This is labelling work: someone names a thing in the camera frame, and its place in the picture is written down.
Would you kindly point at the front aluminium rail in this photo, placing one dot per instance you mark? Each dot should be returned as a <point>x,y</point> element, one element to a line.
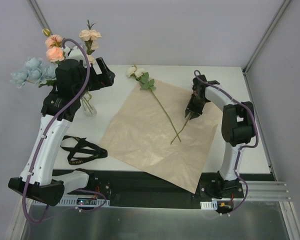
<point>251,191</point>

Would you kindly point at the orange wrapping paper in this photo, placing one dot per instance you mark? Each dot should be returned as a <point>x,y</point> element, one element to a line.
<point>140,135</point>

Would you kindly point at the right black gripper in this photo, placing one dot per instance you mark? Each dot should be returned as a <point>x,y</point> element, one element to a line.
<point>195,107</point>

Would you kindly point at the right aluminium frame post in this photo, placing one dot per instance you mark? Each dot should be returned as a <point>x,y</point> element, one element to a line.
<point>283,7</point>

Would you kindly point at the mauve rose stem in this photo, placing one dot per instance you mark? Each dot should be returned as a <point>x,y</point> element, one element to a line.
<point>182,127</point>

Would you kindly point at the left aluminium frame post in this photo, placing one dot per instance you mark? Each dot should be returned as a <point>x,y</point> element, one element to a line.
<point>40,17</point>

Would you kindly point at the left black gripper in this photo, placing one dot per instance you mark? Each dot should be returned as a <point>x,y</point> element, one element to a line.
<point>106,74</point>

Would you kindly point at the blue flower stem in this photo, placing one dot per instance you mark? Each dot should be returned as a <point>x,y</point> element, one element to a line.
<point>34,72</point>

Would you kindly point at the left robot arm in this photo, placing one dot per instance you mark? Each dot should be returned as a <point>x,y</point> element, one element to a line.
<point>36,181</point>

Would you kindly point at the aluminium frame post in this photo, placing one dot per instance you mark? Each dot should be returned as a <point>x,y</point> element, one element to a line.
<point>40,17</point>
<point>283,7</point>

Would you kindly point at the peach rose stem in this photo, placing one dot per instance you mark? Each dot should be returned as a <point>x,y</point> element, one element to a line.
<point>55,53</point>

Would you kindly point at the black ribbon gold lettering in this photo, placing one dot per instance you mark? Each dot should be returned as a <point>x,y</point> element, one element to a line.
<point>83,152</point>

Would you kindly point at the clear glass vase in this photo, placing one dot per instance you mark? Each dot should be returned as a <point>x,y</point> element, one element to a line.
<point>88,107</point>

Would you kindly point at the cream rose stem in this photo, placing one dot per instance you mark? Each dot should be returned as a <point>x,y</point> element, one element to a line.
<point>89,37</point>

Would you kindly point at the white rose stem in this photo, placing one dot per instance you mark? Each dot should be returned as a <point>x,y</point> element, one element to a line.
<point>147,83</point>

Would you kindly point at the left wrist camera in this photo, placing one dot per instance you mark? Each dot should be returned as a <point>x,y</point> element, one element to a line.
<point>73,53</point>

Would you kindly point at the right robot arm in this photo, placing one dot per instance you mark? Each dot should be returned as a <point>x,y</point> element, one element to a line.
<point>238,130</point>

